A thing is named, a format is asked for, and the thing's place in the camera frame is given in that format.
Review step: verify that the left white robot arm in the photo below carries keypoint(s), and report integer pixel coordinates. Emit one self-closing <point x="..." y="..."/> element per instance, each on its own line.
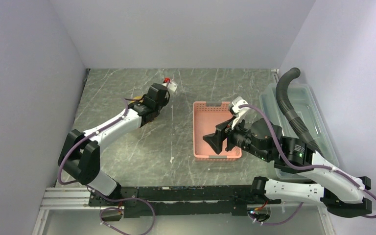
<point x="79" y="161"/>

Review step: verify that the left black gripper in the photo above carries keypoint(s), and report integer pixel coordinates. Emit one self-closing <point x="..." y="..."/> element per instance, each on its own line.
<point x="166" y="98"/>

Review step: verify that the pink perforated plastic basket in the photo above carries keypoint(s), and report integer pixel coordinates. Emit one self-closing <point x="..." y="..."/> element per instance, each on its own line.
<point x="206" y="115"/>

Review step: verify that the clear zip bag blue zipper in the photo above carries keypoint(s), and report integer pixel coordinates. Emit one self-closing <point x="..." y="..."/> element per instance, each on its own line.
<point x="137" y="99"/>

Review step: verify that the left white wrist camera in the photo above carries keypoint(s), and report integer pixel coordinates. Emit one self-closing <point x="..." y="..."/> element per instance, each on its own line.
<point x="170" y="84"/>

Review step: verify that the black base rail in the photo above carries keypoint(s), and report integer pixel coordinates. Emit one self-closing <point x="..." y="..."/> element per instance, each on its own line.
<point x="235" y="200"/>

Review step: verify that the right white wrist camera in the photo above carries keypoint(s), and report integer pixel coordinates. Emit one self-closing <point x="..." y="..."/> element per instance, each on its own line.
<point x="237" y="112"/>

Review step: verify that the clear plastic storage bin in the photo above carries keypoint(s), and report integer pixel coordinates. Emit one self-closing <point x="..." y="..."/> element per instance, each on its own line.
<point x="302" y="100"/>

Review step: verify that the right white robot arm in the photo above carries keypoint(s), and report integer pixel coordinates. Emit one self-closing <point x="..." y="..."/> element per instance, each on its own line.
<point x="342" y="194"/>

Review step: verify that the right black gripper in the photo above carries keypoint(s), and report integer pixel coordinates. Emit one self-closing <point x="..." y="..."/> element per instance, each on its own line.
<point x="216" y="139"/>

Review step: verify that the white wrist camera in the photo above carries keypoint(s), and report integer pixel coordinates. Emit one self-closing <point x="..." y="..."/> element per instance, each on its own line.
<point x="170" y="84"/>
<point x="237" y="112"/>

